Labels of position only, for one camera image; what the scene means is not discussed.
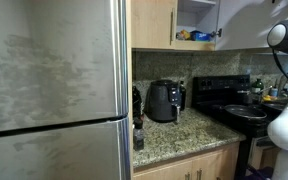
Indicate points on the stainless steel refrigerator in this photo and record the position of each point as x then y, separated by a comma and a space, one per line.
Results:
50, 66

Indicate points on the yellow sponge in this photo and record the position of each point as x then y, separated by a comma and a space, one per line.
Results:
269, 98

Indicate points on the green bottle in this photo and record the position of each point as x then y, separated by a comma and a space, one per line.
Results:
257, 87

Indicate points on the black electric stove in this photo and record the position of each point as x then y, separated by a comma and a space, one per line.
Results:
217, 100

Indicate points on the black cabinet hinge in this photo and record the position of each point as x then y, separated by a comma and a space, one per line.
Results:
217, 33

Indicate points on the dark olive oil bottle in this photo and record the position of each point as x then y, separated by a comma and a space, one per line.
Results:
182, 96

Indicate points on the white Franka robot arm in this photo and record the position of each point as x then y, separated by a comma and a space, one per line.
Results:
287, 126

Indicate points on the black air fryer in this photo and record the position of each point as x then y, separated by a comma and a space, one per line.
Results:
162, 100

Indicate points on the closed wooden upper cabinet door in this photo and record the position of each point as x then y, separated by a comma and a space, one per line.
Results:
150, 23

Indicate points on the wooden upper cabinet carcass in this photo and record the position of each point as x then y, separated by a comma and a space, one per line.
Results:
187, 20

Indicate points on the blue bag box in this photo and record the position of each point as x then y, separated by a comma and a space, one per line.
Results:
200, 36

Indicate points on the dark spice jar black cap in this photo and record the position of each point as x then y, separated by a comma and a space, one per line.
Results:
138, 138

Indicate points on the blue dish soap bottle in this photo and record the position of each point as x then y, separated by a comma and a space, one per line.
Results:
274, 91

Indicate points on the black stove knob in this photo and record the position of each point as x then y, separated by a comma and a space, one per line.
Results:
203, 83
211, 83

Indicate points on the wooden cabinet door white inside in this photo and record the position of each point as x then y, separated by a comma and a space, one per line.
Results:
250, 26

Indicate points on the steel kitchen sink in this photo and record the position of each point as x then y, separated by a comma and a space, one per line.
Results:
277, 106

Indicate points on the yellow item in cabinet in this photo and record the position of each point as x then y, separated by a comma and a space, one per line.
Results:
185, 34

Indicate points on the wooden lower cabinet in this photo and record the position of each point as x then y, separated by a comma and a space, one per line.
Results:
170, 170

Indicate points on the black frying pan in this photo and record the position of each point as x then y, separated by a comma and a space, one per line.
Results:
245, 111

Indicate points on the small dark pot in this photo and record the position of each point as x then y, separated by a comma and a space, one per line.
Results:
245, 97

